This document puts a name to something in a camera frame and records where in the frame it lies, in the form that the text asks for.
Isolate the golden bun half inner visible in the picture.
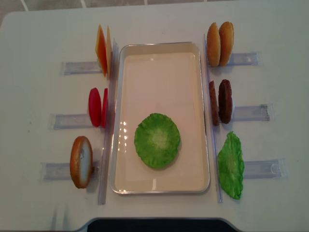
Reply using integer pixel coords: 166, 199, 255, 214
206, 22, 221, 67

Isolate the green lettuce leaf standing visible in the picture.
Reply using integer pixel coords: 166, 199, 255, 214
217, 131, 244, 200

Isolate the orange cheese slice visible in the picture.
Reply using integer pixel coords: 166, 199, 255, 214
95, 25, 107, 77

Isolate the brown meat patty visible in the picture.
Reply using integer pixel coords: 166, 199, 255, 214
218, 79, 233, 124
209, 81, 220, 126

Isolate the brown meat patty outer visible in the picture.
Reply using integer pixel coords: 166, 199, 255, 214
218, 79, 233, 124

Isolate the golden bun half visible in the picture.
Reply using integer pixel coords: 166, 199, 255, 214
219, 21, 234, 66
206, 22, 221, 67

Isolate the clear holder bottom right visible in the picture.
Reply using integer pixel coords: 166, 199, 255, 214
244, 159, 288, 179

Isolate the brown meat patty inner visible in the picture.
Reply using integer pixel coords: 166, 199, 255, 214
209, 81, 220, 126

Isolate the white rectangular tray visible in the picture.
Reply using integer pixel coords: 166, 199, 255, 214
110, 42, 210, 194

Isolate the clear holder middle left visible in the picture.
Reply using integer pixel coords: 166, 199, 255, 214
49, 114, 93, 130

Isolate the golden bun half outer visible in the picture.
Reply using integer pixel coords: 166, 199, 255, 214
219, 21, 234, 66

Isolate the clear holder bottom left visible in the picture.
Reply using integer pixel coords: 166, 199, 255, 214
40, 160, 100, 182

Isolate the clear holder middle right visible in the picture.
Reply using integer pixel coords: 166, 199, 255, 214
232, 104, 275, 122

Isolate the clear holder top right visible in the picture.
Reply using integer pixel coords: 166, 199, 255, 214
227, 52, 263, 66

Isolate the dark base at table edge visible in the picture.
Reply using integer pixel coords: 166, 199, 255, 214
87, 219, 236, 232

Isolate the green lettuce leaf on tray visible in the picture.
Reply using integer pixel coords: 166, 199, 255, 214
134, 113, 181, 169

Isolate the brown bun slice left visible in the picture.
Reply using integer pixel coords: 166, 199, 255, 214
70, 136, 93, 189

